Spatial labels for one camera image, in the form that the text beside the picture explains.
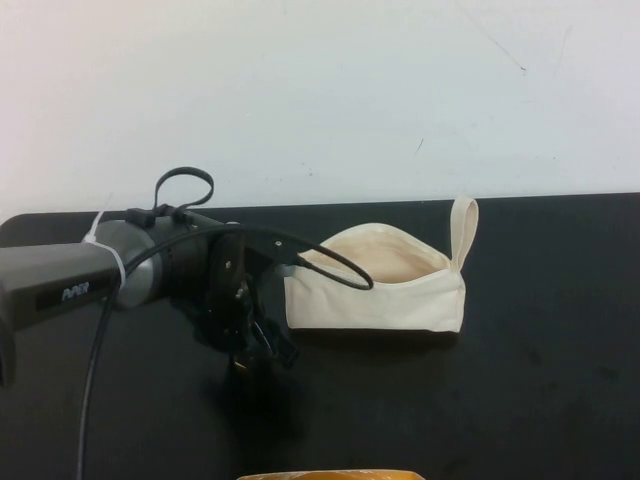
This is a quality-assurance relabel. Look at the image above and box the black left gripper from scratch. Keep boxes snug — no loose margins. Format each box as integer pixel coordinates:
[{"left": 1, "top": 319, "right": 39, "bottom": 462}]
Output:
[{"left": 202, "top": 234, "right": 302, "bottom": 375}]

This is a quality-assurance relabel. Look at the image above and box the cream canvas pencil case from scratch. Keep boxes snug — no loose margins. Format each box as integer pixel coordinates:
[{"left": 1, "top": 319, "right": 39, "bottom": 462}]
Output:
[{"left": 283, "top": 196, "right": 480, "bottom": 334}]

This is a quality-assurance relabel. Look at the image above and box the yellow object with rim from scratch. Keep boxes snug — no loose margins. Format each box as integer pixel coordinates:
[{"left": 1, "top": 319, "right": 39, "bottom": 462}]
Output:
[{"left": 237, "top": 468, "right": 424, "bottom": 480}]

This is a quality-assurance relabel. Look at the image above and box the white zip tie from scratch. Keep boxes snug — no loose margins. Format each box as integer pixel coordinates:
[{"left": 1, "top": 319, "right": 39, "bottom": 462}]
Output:
[{"left": 81, "top": 208, "right": 127, "bottom": 292}]

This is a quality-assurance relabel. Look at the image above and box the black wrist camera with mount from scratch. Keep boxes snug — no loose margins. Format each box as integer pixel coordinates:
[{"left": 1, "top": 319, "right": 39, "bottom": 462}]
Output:
[{"left": 242, "top": 233, "right": 314, "bottom": 277}]

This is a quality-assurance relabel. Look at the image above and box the long black camera cable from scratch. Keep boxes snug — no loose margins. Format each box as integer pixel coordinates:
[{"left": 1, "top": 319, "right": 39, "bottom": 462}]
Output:
[{"left": 74, "top": 224, "right": 374, "bottom": 480}]

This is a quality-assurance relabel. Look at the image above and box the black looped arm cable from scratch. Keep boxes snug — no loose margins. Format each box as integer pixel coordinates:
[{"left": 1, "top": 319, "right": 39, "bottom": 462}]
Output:
[{"left": 153, "top": 166, "right": 215, "bottom": 217}]

